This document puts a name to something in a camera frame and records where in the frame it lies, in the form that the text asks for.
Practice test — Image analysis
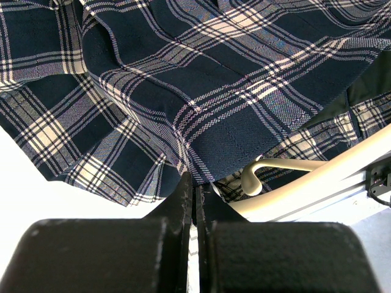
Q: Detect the cream wooden hanger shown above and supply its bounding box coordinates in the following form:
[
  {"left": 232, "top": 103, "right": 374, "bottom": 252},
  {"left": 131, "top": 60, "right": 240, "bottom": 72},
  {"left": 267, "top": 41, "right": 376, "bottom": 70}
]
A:
[{"left": 230, "top": 126, "right": 390, "bottom": 222}]

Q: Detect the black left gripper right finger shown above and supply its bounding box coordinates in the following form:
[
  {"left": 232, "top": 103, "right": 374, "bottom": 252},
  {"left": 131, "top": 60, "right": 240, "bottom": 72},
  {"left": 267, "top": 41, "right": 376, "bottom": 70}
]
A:
[{"left": 195, "top": 186, "right": 381, "bottom": 292}]

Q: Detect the navy plaid skirt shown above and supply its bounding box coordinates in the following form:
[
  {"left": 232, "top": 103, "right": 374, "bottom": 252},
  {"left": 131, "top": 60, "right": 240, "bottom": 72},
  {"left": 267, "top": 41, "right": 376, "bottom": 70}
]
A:
[{"left": 1, "top": 1, "right": 390, "bottom": 206}]

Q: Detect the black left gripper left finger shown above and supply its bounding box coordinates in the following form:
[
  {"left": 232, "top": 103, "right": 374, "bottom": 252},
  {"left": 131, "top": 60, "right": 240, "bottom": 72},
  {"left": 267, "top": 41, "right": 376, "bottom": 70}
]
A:
[{"left": 1, "top": 172, "right": 192, "bottom": 292}]

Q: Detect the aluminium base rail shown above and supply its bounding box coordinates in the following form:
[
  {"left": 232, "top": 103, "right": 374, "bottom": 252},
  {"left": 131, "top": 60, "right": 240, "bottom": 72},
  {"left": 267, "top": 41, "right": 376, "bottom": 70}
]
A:
[{"left": 268, "top": 179, "right": 367, "bottom": 222}]

